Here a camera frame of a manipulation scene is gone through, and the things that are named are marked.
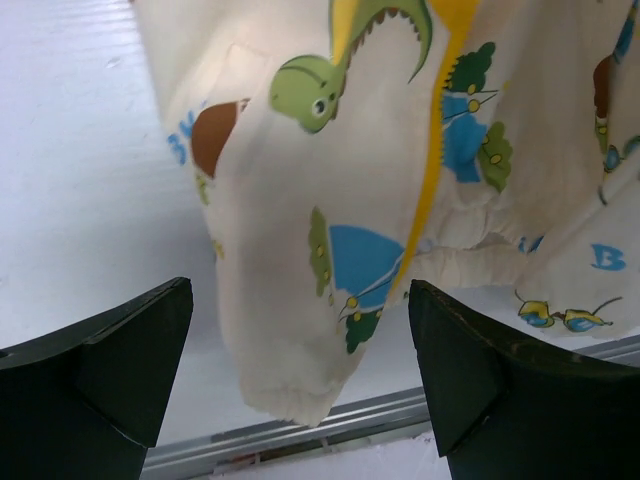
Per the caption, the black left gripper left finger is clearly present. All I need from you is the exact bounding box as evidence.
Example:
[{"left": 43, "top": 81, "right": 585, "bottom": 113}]
[{"left": 1, "top": 277, "right": 193, "bottom": 479}]

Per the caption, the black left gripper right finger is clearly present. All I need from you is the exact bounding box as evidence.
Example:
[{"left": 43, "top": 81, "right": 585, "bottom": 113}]
[{"left": 408, "top": 280, "right": 639, "bottom": 479}]

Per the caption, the yellow dinosaur print kids jacket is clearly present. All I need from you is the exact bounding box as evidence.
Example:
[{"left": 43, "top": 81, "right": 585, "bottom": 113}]
[{"left": 133, "top": 1, "right": 639, "bottom": 426}]

